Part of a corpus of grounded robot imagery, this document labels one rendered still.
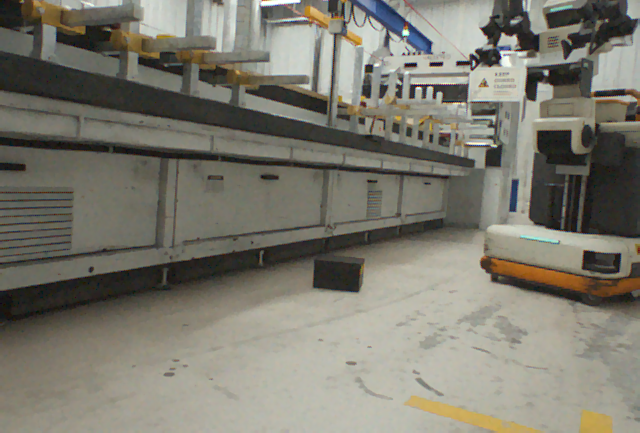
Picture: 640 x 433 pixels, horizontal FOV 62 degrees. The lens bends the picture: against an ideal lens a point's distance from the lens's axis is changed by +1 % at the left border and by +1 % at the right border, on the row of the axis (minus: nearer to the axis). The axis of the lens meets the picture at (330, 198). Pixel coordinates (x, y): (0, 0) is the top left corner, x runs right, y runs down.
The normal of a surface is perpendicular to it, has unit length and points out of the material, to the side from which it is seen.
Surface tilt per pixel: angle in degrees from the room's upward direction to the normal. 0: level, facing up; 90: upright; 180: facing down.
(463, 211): 90
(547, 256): 90
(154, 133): 90
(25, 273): 90
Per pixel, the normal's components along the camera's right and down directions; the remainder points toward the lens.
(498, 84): -0.47, 0.01
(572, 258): -0.78, -0.02
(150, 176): 0.88, 0.09
